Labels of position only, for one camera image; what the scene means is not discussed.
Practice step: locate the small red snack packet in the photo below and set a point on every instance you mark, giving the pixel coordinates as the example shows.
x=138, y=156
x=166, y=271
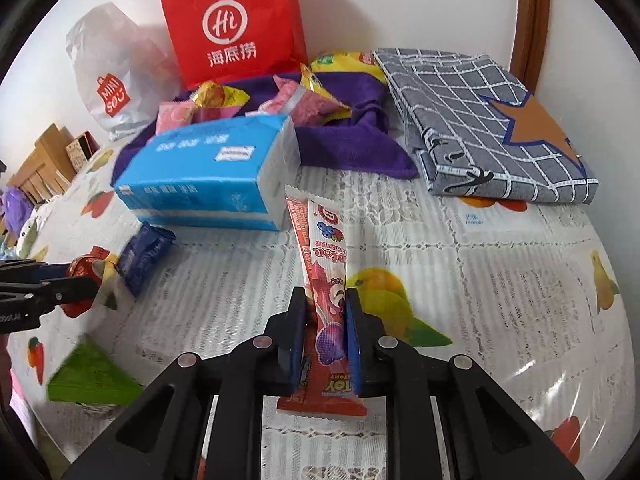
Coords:
x=82, y=265

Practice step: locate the blue tissue pack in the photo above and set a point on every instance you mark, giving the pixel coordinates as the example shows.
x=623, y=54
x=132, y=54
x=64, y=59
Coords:
x=200, y=170

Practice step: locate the purple plastic bag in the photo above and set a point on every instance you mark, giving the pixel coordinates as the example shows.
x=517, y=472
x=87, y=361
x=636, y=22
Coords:
x=15, y=210

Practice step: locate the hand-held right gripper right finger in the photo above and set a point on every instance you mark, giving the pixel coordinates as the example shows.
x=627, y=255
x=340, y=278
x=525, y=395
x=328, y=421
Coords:
x=352, y=330

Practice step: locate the blue snack packet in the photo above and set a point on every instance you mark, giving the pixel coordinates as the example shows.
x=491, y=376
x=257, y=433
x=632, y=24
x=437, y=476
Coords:
x=145, y=260

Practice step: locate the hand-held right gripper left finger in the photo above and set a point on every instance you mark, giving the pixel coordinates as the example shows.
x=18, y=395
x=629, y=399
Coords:
x=297, y=340

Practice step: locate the purple towel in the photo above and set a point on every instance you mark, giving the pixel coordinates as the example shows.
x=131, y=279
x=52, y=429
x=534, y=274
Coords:
x=350, y=145

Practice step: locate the patterned box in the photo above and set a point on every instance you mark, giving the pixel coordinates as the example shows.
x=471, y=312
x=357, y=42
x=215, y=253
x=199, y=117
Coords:
x=82, y=150

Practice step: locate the wooden furniture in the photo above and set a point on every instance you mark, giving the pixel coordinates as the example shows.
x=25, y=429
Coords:
x=45, y=160

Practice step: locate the red paper bag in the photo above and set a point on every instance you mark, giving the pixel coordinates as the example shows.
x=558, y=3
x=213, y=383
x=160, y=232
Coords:
x=230, y=10

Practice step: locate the large yellow green snack bag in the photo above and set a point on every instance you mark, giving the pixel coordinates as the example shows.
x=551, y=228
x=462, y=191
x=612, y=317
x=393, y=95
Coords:
x=345, y=62

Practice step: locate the fruit print tablecloth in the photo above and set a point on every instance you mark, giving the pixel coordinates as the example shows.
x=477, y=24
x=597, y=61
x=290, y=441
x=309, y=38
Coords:
x=500, y=285

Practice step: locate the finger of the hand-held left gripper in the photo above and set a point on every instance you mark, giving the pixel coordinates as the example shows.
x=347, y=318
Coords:
x=75, y=292
x=25, y=263

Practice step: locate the red gold snack packet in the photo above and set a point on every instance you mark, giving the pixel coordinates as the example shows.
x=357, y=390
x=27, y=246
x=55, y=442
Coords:
x=207, y=96

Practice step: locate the yellow pink snack packet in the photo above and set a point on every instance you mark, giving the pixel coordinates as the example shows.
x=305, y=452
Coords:
x=300, y=105

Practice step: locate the grey checked folded cloth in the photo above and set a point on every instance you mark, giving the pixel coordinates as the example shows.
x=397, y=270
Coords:
x=450, y=110

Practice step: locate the wooden door frame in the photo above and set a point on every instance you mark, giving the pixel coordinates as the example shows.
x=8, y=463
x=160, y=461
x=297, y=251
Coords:
x=532, y=20

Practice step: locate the long red snack packet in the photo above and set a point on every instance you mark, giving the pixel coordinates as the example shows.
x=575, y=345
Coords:
x=320, y=240

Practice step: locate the small yellow green snack packet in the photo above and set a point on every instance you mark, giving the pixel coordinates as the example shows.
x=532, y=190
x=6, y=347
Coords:
x=236, y=102

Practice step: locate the white plastic bag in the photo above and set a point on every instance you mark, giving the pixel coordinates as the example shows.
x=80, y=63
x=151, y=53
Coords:
x=115, y=60

